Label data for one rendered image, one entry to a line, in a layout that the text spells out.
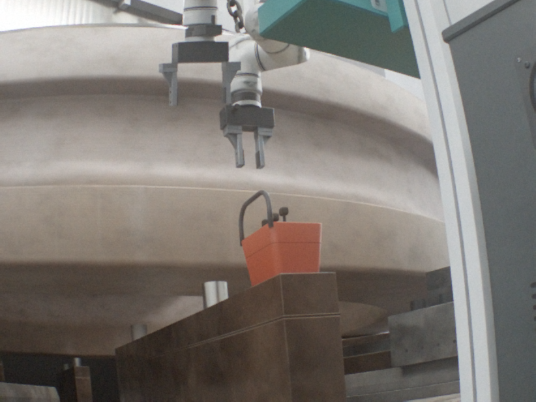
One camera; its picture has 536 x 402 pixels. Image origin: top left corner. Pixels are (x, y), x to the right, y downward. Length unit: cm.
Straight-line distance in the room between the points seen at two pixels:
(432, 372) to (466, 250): 180
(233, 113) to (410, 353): 133
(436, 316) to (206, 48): 144
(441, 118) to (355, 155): 197
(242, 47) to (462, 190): 98
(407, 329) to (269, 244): 120
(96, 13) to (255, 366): 512
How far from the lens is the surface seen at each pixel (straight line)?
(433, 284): 280
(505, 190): 80
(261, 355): 168
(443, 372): 272
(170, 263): 225
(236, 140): 175
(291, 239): 163
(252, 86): 179
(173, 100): 164
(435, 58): 107
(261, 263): 168
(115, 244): 223
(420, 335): 268
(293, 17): 113
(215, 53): 167
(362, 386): 295
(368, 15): 115
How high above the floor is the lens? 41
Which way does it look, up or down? 17 degrees up
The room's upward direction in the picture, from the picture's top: 5 degrees counter-clockwise
